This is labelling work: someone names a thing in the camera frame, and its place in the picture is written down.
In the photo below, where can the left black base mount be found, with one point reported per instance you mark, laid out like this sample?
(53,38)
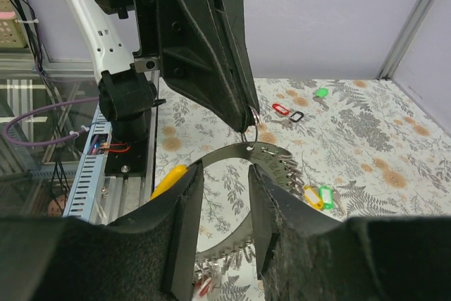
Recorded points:
(127,160)

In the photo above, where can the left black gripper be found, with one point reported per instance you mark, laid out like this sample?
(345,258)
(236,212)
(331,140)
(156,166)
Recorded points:
(203,51)

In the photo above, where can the red tag key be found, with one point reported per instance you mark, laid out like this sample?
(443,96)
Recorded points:
(280,110)

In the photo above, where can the blue slotted cable duct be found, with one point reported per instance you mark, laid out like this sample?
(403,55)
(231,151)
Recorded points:
(82,194)

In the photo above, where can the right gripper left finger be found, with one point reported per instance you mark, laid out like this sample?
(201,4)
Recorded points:
(147,254)

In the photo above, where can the light green tag key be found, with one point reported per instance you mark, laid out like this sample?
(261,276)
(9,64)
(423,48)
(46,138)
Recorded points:
(332,201)

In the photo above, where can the aluminium front rail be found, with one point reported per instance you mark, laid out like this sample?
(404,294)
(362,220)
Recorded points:
(118,196)

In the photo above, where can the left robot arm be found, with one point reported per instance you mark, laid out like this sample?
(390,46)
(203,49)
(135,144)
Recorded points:
(125,94)

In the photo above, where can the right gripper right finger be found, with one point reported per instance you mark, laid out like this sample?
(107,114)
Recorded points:
(303,254)

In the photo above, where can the black tag key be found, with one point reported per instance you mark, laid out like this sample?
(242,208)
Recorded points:
(291,120)

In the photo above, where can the yellow tag key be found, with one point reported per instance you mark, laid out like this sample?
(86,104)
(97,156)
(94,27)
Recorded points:
(313,198)

